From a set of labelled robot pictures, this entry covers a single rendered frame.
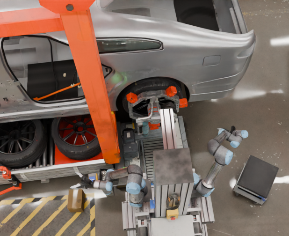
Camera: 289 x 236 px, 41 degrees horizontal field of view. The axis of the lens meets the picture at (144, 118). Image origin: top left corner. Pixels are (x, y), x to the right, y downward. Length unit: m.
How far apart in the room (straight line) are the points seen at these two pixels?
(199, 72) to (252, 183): 1.40
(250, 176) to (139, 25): 2.10
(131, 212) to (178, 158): 1.35
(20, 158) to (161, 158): 2.26
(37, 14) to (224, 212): 3.14
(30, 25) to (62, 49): 2.21
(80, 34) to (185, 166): 1.08
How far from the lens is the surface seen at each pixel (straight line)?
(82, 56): 2.60
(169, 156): 2.58
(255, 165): 4.51
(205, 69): 3.81
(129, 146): 4.41
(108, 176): 3.48
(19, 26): 2.45
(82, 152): 4.36
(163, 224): 3.26
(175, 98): 4.00
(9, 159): 4.53
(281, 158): 5.02
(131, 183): 3.12
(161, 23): 3.48
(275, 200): 4.80
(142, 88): 3.89
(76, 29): 2.40
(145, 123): 4.15
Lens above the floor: 4.40
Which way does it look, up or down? 61 degrees down
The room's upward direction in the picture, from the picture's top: 3 degrees counter-clockwise
